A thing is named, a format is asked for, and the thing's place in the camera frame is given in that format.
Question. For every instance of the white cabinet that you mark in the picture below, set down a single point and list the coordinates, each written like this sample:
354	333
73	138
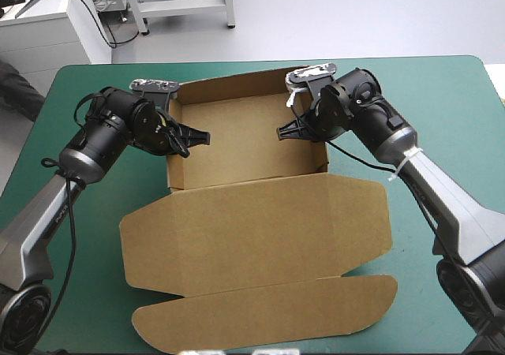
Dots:
43	43

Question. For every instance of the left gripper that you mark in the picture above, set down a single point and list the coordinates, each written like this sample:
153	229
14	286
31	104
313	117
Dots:
149	128

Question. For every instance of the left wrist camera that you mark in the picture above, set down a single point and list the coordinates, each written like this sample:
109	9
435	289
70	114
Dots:
154	86

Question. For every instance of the white metal rack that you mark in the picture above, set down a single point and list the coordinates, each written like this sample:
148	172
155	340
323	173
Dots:
181	4

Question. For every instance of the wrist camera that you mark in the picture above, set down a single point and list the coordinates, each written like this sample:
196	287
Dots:
309	74
154	86

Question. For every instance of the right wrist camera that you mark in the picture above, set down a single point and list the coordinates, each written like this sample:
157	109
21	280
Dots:
309	74

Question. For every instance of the person's legs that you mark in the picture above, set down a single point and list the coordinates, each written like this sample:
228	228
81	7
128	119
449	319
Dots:
17	90

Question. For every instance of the brown cardboard box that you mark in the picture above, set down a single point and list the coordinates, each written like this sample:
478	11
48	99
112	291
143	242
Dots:
252	229

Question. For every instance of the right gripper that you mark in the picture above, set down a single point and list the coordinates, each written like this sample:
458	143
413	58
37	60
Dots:
329	112

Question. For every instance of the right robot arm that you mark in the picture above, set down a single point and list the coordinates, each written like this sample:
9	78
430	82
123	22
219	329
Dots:
442	205

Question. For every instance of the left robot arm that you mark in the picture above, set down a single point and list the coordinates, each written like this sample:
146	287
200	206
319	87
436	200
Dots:
35	217

